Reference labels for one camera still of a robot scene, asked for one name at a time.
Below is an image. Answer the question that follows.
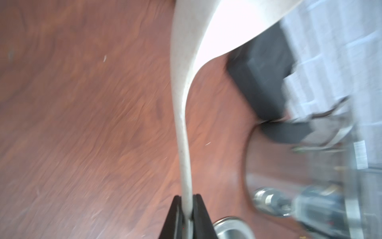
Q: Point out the cream plastic ladle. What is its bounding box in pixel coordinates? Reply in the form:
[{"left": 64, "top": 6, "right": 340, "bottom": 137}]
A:
[{"left": 170, "top": 0, "right": 298, "bottom": 221}]

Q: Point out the stainless steel stock pot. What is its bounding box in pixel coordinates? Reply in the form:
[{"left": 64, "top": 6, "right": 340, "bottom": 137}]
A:
[{"left": 213, "top": 95, "right": 382, "bottom": 239}]

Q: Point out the black plastic tool case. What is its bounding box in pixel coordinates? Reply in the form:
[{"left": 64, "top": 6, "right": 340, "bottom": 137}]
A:
[{"left": 226, "top": 23, "right": 312, "bottom": 144}]

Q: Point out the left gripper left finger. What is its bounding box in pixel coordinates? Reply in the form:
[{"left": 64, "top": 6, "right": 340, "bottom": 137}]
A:
[{"left": 158, "top": 195, "right": 182, "bottom": 239}]

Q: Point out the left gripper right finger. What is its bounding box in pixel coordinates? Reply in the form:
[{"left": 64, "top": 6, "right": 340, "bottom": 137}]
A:
[{"left": 193, "top": 194, "right": 218, "bottom": 239}]

